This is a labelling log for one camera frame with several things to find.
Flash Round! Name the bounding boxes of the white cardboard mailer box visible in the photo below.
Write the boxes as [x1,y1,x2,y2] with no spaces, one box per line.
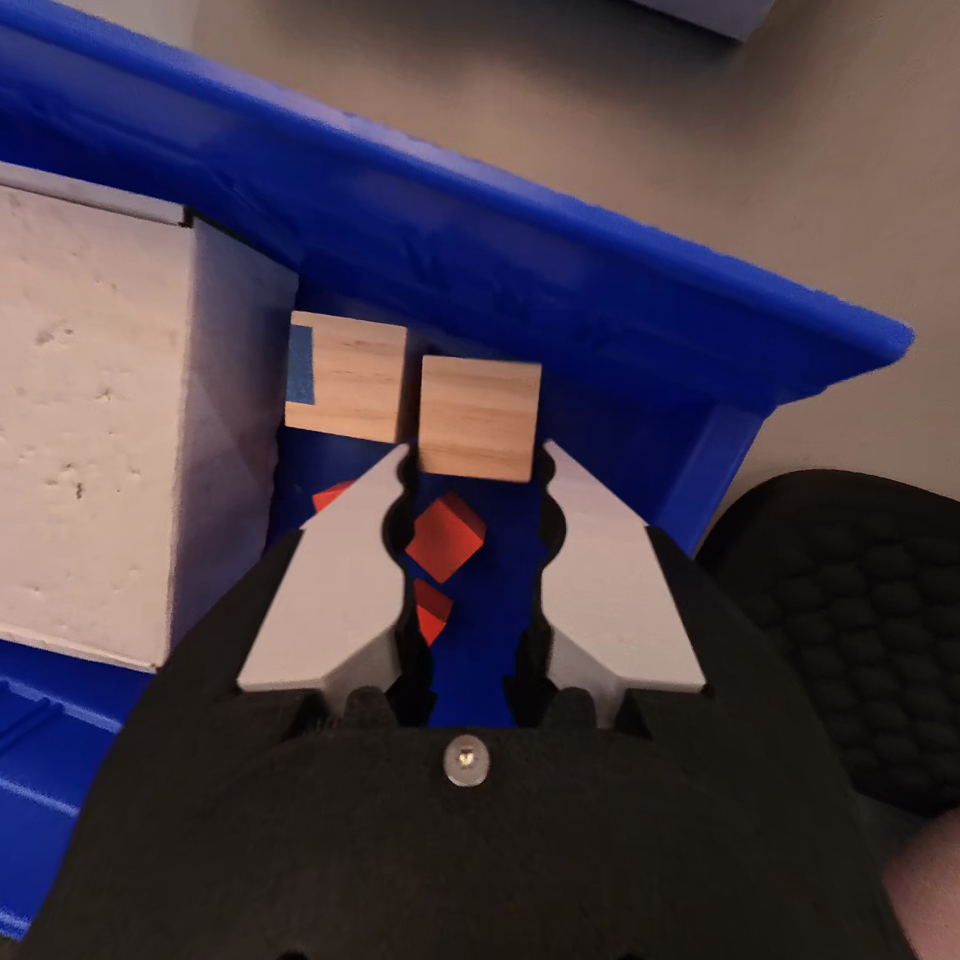
[0,161,301,674]

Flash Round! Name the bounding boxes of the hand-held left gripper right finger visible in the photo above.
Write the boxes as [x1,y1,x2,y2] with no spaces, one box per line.
[504,438,708,729]

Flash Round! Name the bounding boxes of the plain wooden cube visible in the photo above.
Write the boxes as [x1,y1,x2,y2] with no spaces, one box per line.
[414,354,544,483]

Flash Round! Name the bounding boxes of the red cube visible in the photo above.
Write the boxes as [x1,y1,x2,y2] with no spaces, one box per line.
[412,576,455,648]
[405,491,489,586]
[309,478,357,517]

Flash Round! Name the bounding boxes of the wooden cube with blue sticker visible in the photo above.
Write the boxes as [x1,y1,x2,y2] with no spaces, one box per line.
[283,309,410,445]

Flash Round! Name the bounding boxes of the person's right forearm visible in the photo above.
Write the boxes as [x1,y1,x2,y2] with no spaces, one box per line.
[881,813,960,960]

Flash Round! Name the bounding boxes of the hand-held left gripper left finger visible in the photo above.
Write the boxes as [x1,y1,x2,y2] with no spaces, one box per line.
[236,442,438,729]

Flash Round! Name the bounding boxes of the blue plastic bin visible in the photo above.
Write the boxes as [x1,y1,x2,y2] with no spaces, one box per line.
[0,0,916,942]

